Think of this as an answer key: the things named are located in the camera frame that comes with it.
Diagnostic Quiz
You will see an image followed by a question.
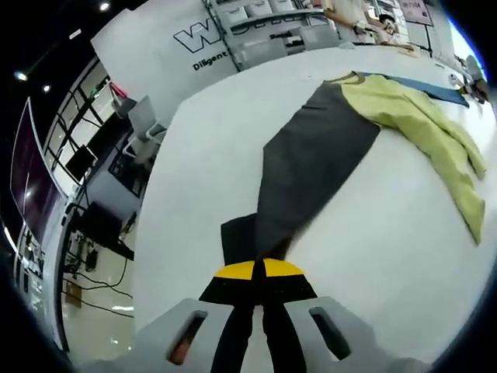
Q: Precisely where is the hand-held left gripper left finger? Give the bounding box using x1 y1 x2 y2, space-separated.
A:
134 260 257 373

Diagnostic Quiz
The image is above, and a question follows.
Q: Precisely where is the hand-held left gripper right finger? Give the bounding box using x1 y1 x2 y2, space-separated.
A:
260 258 377 373

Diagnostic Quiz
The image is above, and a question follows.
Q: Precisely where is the black square template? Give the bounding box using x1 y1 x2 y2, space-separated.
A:
220 212 262 270

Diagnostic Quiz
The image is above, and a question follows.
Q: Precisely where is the multicolour garment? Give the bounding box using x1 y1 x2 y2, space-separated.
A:
254 71 488 260

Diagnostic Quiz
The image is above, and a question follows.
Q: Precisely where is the person's right hand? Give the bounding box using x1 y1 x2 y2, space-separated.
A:
471 78 489 104

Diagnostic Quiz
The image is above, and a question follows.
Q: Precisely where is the pink sign board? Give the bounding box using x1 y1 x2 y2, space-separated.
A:
401 0 434 27

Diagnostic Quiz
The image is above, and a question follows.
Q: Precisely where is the cardboard box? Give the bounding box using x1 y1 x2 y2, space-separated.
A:
63 281 85 309

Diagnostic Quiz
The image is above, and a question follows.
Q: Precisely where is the black computer tower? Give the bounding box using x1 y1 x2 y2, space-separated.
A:
82 200 135 258

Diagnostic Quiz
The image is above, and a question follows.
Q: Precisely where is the black monitor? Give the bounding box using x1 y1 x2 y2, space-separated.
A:
64 145 99 184

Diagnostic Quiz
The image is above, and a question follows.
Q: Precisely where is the grey metal shelf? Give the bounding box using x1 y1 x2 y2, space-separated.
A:
200 0 339 71

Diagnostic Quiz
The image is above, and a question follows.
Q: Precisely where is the white office chair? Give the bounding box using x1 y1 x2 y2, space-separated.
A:
123 95 169 157

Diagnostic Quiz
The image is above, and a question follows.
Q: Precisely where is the white laptop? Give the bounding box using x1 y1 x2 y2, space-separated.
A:
9 96 68 245

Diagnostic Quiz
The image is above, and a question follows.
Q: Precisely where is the pink hanging bag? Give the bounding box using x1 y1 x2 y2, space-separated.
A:
109 82 127 105

